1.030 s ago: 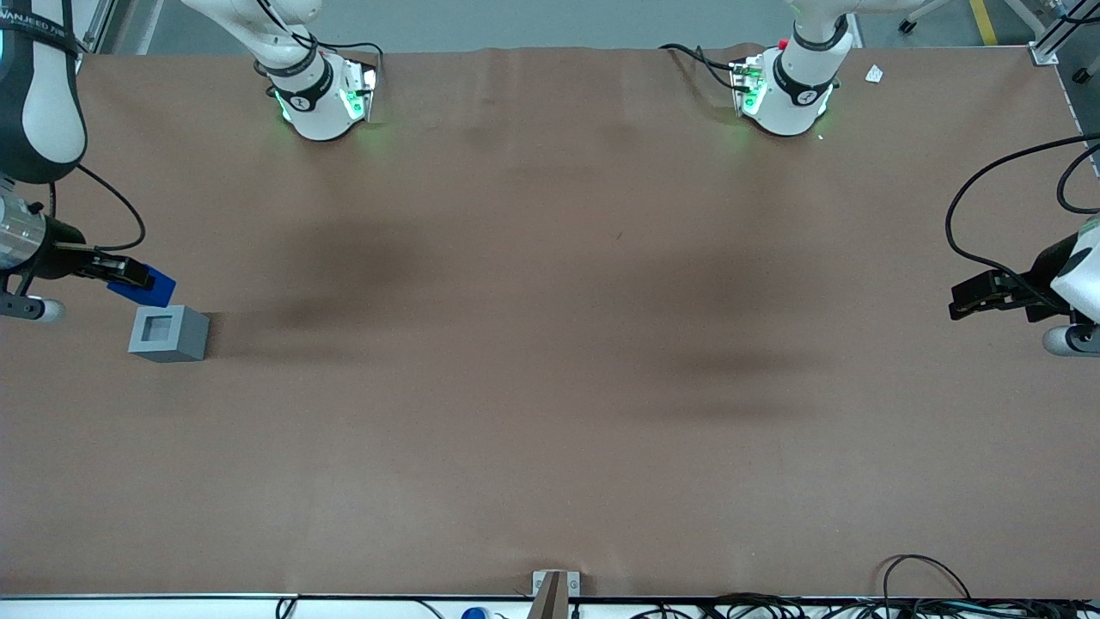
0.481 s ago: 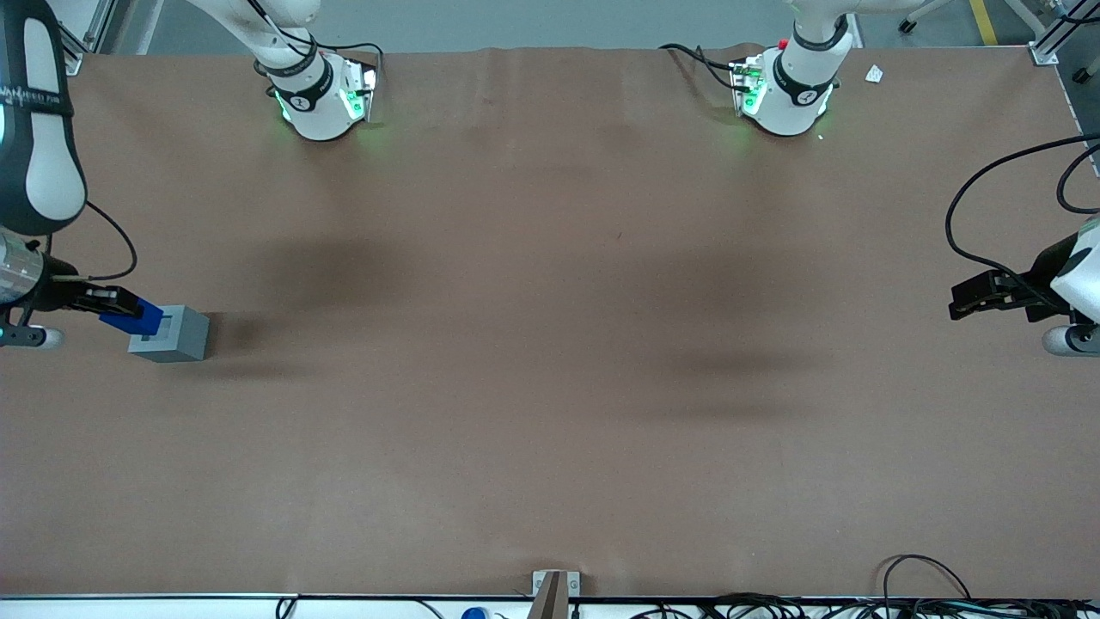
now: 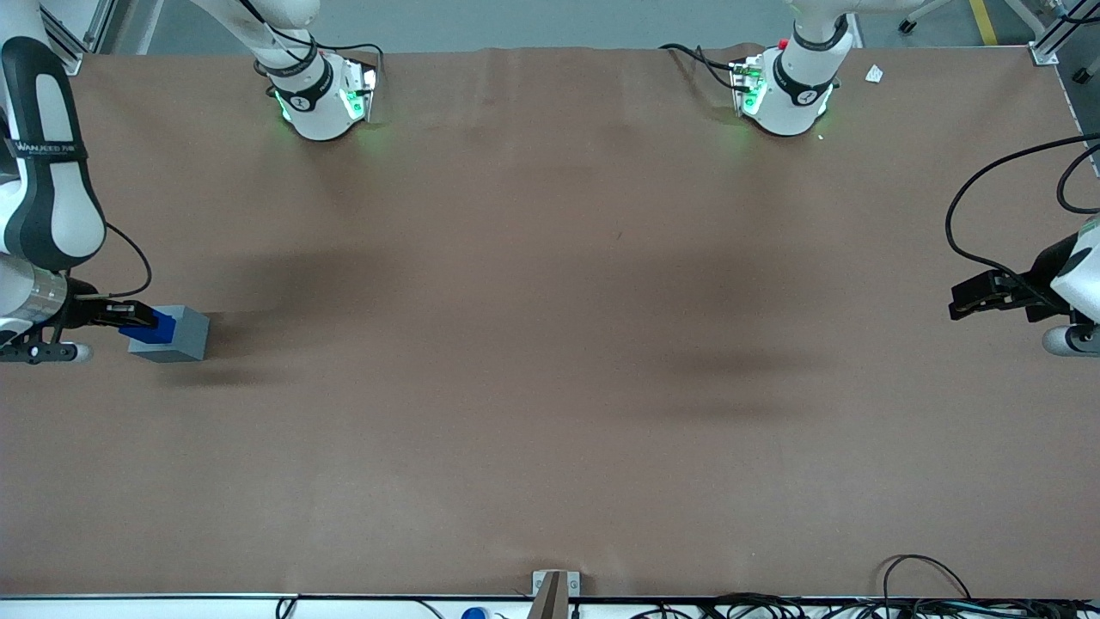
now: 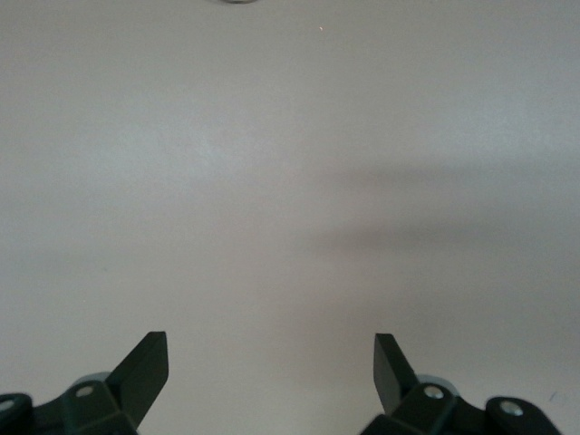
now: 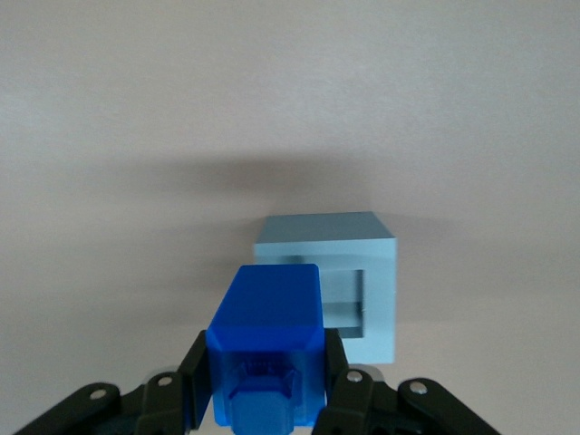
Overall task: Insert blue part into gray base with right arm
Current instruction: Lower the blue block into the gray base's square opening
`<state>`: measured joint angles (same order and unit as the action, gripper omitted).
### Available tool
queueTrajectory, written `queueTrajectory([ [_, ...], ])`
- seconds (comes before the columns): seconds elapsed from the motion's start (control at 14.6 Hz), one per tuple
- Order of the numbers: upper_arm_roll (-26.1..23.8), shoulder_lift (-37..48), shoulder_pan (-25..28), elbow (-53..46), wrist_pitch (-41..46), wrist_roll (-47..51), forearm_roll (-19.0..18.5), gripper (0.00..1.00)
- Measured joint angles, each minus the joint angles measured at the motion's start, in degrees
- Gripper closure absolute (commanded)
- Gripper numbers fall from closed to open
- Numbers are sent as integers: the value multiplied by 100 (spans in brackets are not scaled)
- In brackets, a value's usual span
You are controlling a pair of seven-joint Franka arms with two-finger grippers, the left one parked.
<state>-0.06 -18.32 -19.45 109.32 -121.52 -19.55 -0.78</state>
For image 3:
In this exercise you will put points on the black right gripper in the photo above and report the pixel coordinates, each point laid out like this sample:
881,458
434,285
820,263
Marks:
82,311

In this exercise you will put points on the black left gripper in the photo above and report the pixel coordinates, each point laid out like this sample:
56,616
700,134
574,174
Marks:
1034,288

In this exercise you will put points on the blue plastic insert part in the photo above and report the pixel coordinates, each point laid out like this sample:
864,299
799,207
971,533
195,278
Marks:
159,335

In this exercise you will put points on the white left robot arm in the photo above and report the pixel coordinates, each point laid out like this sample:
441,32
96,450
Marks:
795,94

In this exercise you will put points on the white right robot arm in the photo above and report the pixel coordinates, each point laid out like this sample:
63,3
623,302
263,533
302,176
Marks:
51,172

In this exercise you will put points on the gray square base block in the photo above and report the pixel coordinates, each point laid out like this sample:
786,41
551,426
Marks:
191,335

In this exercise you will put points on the white paper scrap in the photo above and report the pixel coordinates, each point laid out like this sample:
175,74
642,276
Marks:
874,74

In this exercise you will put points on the grey cart leg with caster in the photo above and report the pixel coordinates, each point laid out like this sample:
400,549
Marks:
924,13

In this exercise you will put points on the brown table cover sheet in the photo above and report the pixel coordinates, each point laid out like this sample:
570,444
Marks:
550,387

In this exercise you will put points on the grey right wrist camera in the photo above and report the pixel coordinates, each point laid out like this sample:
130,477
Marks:
77,352

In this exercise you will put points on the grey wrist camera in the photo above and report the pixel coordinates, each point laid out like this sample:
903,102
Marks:
77,352
1070,340

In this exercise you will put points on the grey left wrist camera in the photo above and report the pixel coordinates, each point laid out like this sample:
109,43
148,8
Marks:
1070,340

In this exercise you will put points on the aluminium frame post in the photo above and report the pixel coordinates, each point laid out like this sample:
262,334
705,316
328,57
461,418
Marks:
1053,43
64,34

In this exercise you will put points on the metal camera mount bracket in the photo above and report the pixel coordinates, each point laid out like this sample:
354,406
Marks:
550,593

